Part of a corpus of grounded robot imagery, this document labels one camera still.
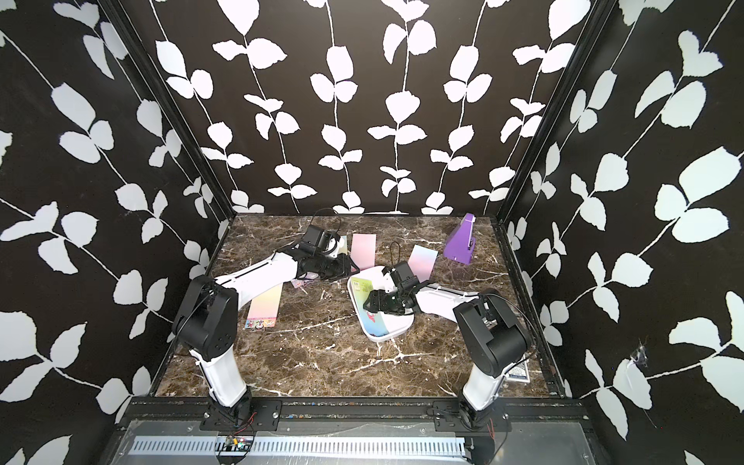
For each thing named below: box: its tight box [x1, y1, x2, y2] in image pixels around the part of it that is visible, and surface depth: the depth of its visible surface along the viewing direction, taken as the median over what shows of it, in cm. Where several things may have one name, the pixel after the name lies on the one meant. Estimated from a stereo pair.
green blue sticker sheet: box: [350, 277, 389, 337], surface depth 92 cm
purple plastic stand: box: [443, 213, 477, 266], surface depth 103 cm
